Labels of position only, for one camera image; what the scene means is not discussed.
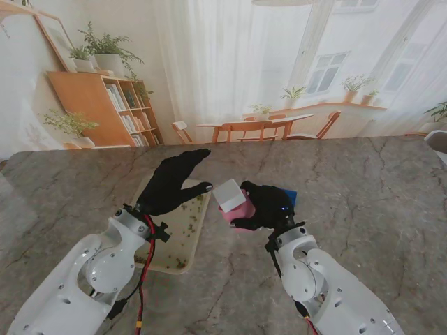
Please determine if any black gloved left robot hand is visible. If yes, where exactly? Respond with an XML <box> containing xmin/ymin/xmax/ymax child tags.
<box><xmin>135</xmin><ymin>148</ymin><xmax>214</xmax><ymax>216</ymax></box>

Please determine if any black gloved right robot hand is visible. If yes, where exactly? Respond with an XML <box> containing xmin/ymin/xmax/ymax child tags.
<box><xmin>228</xmin><ymin>180</ymin><xmax>298</xmax><ymax>233</ymax></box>

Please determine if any blue plastic scraper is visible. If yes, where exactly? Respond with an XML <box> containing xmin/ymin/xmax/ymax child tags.
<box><xmin>279</xmin><ymin>188</ymin><xmax>299</xmax><ymax>210</ymax></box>

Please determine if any pink square jar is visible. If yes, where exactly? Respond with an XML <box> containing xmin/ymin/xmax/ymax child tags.
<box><xmin>218</xmin><ymin>193</ymin><xmax>258</xmax><ymax>233</ymax></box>

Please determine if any white square jar cap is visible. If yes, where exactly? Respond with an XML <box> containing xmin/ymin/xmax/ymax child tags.
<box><xmin>212</xmin><ymin>178</ymin><xmax>247</xmax><ymax>214</ymax></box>

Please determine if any cream baking tray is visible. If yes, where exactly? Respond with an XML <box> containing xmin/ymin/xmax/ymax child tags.
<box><xmin>132</xmin><ymin>176</ymin><xmax>213</xmax><ymax>276</ymax></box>

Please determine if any printed room scene backdrop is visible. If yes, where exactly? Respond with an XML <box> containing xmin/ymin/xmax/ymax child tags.
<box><xmin>0</xmin><ymin>0</ymin><xmax>447</xmax><ymax>154</ymax></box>

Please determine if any red and black right arm cable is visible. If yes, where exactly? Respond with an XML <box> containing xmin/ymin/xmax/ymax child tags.
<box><xmin>265</xmin><ymin>240</ymin><xmax>321</xmax><ymax>335</ymax></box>

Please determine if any red and black arm cable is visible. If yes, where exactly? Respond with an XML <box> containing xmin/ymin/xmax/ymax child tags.
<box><xmin>265</xmin><ymin>240</ymin><xmax>321</xmax><ymax>335</ymax></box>
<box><xmin>106</xmin><ymin>214</ymin><xmax>158</xmax><ymax>335</ymax></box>

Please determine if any red and black left arm cable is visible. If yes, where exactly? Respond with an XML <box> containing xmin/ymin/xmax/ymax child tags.
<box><xmin>106</xmin><ymin>214</ymin><xmax>158</xmax><ymax>335</ymax></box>

